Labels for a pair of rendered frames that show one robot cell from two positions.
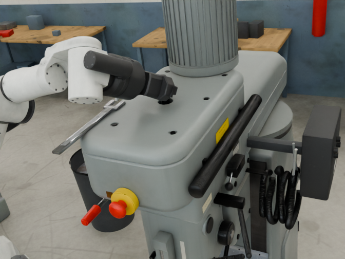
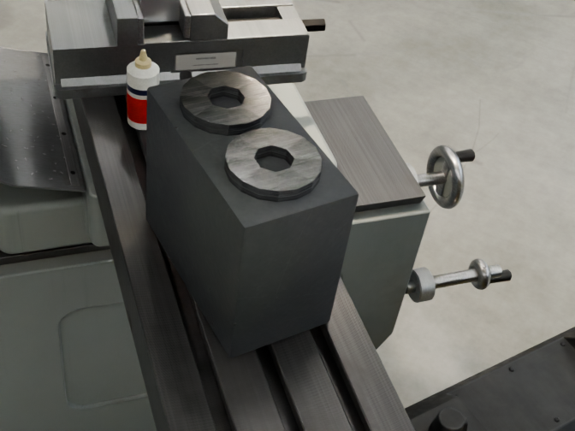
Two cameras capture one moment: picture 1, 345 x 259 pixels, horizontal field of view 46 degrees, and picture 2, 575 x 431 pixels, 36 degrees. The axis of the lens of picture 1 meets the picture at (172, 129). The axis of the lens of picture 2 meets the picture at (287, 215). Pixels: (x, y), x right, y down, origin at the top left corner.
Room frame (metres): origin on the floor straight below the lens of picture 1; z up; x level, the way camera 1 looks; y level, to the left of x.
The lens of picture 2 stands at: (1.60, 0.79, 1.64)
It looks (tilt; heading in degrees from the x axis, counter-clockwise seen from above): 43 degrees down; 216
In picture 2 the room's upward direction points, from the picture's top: 9 degrees clockwise
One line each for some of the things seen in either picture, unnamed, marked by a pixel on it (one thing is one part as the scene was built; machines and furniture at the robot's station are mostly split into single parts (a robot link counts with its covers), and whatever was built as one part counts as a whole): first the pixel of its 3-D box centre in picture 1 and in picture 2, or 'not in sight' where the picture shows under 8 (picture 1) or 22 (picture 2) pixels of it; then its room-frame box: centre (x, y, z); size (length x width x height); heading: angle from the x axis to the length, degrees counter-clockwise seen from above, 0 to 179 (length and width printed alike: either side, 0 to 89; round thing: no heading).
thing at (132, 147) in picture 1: (171, 127); not in sight; (0.91, 0.00, 1.81); 0.47 x 0.26 x 0.16; 151
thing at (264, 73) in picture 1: (234, 100); not in sight; (1.33, -0.24, 1.66); 0.80 x 0.23 x 0.20; 151
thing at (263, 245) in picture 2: not in sight; (241, 203); (1.09, 0.36, 1.02); 0.22 x 0.12 x 0.20; 71
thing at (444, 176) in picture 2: not in sight; (427, 180); (0.46, 0.25, 0.62); 0.16 x 0.12 x 0.12; 151
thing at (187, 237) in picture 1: (184, 230); not in sight; (0.90, 0.00, 1.47); 0.21 x 0.19 x 0.32; 61
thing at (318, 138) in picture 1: (322, 151); not in sight; (0.99, -0.43, 1.62); 0.20 x 0.09 x 0.21; 151
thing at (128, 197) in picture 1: (125, 201); not in sight; (0.70, 0.12, 1.76); 0.06 x 0.02 x 0.06; 61
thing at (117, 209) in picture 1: (118, 208); not in sight; (0.67, 0.13, 1.76); 0.04 x 0.03 x 0.04; 61
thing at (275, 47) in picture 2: not in sight; (177, 26); (0.87, 0.02, 0.97); 0.35 x 0.15 x 0.11; 148
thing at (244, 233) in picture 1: (244, 230); not in sight; (0.75, -0.14, 1.58); 0.17 x 0.01 x 0.01; 175
